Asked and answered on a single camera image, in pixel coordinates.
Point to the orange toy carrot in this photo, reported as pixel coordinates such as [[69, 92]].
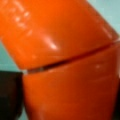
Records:
[[69, 54]]

